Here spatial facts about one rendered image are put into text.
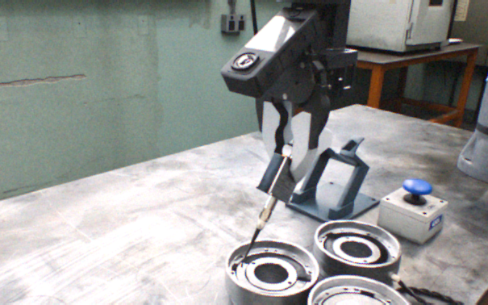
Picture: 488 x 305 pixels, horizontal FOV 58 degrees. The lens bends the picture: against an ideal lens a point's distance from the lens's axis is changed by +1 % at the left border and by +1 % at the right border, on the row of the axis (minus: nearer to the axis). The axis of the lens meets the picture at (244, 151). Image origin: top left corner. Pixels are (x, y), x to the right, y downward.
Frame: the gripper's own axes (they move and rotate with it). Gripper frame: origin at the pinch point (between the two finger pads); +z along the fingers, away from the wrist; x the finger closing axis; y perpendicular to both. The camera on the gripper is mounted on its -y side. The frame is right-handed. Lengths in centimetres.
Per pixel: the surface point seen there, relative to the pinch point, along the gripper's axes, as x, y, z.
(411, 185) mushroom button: -6.7, 20.8, 5.8
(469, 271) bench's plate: -17.3, 17.6, 13.2
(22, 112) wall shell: 154, 20, 31
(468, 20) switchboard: 115, 378, 2
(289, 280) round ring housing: -5.5, -4.5, 10.1
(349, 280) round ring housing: -10.5, -0.4, 9.4
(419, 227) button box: -9.8, 18.7, 10.7
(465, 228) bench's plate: -12.9, 28.5, 13.2
